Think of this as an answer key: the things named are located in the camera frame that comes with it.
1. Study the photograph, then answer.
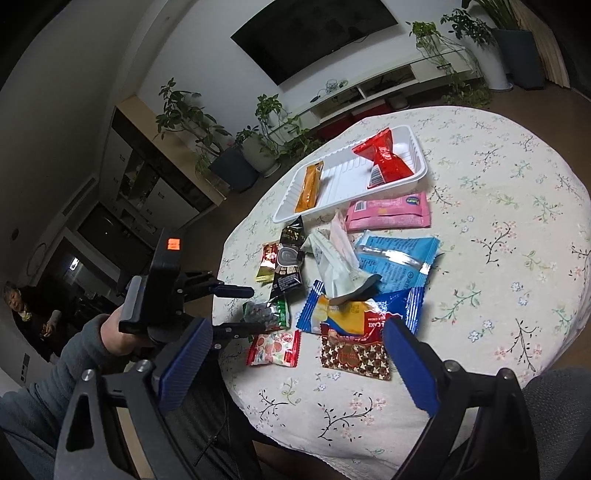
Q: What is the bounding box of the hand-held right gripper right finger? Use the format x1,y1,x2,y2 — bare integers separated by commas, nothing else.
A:
382,318,541,480

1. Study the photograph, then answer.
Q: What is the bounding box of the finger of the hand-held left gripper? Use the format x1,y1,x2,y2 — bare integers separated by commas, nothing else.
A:
210,320,271,342
182,272,254,303

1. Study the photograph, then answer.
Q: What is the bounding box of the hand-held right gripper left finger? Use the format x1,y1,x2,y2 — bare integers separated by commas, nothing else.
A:
53,318,214,480

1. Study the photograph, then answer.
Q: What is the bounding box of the black snack packet silver disc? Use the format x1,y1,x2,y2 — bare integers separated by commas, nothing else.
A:
270,244,305,298

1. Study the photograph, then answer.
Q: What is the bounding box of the dark blue cake packet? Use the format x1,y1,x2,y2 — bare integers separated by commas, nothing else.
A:
295,279,426,347

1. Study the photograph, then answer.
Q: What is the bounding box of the light blue snack packet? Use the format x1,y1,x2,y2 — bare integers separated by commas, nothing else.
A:
355,230,440,289

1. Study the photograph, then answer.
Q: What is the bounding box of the white plastic tray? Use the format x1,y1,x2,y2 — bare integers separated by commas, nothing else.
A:
272,124,428,224

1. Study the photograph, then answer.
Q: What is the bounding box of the person's left forearm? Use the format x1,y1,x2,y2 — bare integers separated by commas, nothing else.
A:
0,314,134,480

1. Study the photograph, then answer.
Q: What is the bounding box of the person's left hand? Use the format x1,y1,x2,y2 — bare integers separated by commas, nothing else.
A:
99,314,155,365

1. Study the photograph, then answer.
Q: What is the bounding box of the red strawberry candy packet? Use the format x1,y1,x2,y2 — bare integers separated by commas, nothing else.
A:
246,330,302,367

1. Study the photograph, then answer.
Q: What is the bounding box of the small red gold packet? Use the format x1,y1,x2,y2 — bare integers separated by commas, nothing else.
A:
255,243,280,283

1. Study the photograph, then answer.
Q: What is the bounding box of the brown patterned chocolate packet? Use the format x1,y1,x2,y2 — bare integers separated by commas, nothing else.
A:
320,330,392,381

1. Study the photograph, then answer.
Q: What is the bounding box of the small black gold packet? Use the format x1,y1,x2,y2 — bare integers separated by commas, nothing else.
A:
279,215,305,247

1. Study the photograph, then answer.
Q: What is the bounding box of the pale green snack packet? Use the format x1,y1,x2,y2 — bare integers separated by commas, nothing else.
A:
300,228,384,305

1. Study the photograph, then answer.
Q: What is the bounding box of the leafy plant in dark pot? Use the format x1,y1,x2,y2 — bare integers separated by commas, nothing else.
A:
154,78,260,193

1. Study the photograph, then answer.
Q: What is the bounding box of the white pink-striped snack packet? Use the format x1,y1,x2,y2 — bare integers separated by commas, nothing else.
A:
329,210,358,266

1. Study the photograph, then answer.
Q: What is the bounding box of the orange snack packet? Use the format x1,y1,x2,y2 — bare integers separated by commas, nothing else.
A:
295,161,325,214

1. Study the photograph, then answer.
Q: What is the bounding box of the wooden cabinet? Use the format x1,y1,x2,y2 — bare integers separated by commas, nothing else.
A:
108,96,227,227

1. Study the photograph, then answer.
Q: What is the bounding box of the small plant in white pot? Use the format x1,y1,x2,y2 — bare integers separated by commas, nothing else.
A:
235,124,281,177

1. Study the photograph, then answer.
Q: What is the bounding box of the pink snack packet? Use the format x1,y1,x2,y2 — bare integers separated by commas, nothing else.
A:
345,193,431,232

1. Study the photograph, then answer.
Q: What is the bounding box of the grey fabric chair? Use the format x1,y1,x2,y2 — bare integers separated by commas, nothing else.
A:
522,367,591,480

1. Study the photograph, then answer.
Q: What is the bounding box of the floral tablecloth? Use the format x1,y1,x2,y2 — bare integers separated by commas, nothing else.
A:
212,106,591,480

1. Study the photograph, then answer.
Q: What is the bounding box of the trailing vine plant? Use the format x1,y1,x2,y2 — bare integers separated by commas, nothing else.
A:
255,93,324,162
409,21,492,109

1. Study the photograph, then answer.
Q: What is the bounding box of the red snack packet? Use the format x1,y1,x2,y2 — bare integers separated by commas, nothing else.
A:
352,129,415,189

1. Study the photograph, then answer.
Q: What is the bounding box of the white television cabinet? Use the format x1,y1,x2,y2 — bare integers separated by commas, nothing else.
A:
272,60,467,139

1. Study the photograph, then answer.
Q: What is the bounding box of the bushy plant in white pot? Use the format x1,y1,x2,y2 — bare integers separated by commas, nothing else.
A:
441,8,514,92

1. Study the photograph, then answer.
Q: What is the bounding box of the broad-leaf plant in dark pot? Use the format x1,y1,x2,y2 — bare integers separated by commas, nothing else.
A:
468,0,546,90

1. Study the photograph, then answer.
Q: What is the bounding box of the wooden slat panel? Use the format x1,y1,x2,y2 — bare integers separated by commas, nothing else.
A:
512,0,573,89

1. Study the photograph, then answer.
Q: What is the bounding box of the black wall television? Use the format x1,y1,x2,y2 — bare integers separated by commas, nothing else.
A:
231,0,399,86

